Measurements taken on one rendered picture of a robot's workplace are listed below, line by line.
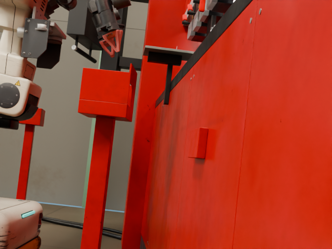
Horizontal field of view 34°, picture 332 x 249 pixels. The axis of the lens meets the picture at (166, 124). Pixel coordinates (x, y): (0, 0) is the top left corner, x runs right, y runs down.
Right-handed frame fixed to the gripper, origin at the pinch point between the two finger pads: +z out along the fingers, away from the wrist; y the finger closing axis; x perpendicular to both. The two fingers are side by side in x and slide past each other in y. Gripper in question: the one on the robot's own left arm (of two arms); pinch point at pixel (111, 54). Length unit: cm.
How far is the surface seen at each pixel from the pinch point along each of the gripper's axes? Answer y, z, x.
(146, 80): 67, 7, -12
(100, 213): -66, 64, 20
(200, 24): -0.2, 1.4, -43.8
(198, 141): -127, 54, -15
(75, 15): 79, -49, 15
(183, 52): -25.7, 15.5, -29.1
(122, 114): -73, 36, 1
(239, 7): -148, 33, -30
